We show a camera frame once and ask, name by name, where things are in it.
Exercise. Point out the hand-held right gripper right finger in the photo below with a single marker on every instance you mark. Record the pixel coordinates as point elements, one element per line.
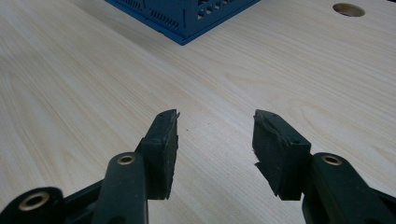
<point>283,158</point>

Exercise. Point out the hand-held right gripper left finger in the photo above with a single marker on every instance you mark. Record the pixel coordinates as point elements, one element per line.
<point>160,155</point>

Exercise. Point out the blue plastic file rack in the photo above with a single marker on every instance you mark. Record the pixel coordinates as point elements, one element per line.
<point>183,18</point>

